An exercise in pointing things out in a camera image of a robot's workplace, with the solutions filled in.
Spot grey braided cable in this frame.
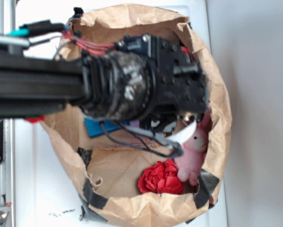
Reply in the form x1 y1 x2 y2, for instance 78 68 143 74
100 120 185 158

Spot aluminium extrusion rail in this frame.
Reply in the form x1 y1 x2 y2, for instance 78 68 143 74
0 0 16 227

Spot brown paper bag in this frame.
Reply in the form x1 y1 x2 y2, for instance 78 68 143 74
42 4 232 227

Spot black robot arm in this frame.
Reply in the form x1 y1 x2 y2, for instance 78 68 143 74
0 34 209 122

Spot pink plush bunny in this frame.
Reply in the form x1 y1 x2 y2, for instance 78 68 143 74
174 110 211 186

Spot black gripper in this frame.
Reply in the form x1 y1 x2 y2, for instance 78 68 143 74
122 34 209 118

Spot red crumpled paper ball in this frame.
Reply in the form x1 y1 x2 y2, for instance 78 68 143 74
137 159 184 194

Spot blue rectangular block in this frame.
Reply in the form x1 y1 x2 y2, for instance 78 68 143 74
84 118 120 138

